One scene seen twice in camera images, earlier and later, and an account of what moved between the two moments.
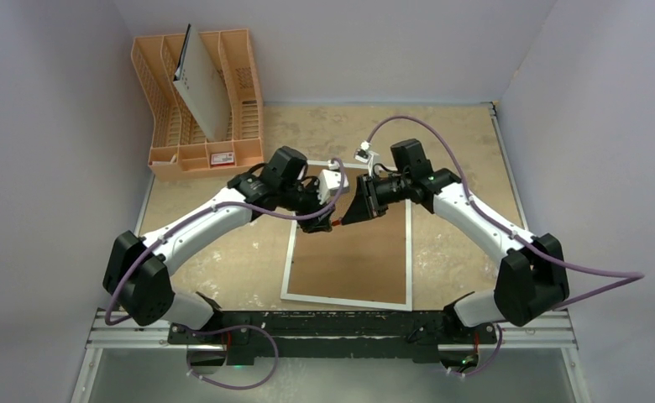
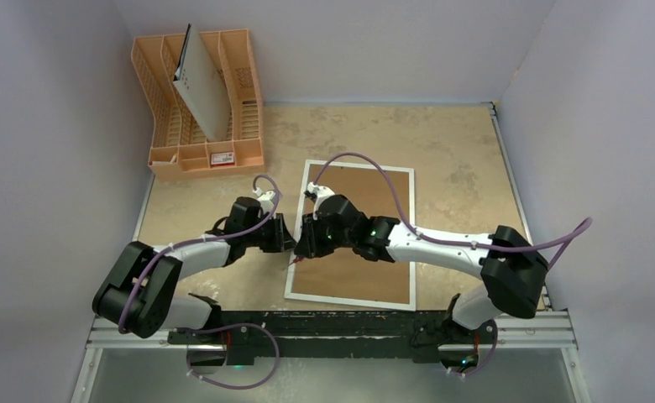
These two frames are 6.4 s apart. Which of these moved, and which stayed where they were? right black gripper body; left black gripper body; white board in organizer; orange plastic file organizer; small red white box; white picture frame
Moved: right black gripper body; left black gripper body
Stayed: white picture frame; white board in organizer; orange plastic file organizer; small red white box
